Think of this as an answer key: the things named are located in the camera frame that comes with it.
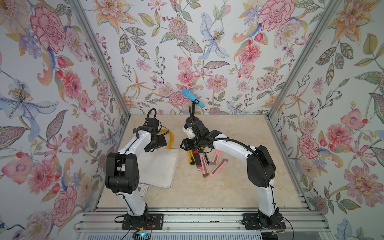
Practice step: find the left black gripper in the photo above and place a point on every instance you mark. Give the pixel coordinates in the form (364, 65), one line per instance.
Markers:
(161, 141)

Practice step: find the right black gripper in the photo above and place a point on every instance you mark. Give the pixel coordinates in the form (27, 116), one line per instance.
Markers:
(187, 142)

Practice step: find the white canvas pouch yellow handles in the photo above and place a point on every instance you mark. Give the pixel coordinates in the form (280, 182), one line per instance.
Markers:
(158, 168)

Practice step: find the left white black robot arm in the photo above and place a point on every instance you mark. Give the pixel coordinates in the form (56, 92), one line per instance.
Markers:
(122, 169)

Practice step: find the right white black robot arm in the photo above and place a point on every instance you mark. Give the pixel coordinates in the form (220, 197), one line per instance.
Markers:
(260, 166)

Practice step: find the red black utility knife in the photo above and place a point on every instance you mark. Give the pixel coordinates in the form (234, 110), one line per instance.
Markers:
(197, 159)

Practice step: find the pink utility knife middle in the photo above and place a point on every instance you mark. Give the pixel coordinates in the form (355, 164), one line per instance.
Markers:
(215, 158)

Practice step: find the pink utility knife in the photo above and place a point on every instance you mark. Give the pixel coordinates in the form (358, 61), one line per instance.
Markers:
(204, 166)
(215, 158)
(217, 168)

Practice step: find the yellow black utility knife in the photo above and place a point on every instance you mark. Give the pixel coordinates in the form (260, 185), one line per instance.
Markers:
(191, 158)

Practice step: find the pink utility knife left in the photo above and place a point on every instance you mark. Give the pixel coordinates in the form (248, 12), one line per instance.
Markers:
(204, 166)

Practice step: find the pink utility knife right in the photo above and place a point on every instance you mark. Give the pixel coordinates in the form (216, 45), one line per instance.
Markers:
(217, 168)

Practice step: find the blue microphone on black stand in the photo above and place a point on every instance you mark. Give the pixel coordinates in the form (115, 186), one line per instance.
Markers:
(195, 102)

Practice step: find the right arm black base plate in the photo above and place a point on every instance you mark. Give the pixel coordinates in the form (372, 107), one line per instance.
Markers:
(260, 221)

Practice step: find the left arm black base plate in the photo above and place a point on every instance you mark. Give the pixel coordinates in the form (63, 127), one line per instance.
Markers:
(146, 221)

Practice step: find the aluminium front rail frame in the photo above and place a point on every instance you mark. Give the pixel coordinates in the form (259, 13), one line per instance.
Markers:
(202, 224)

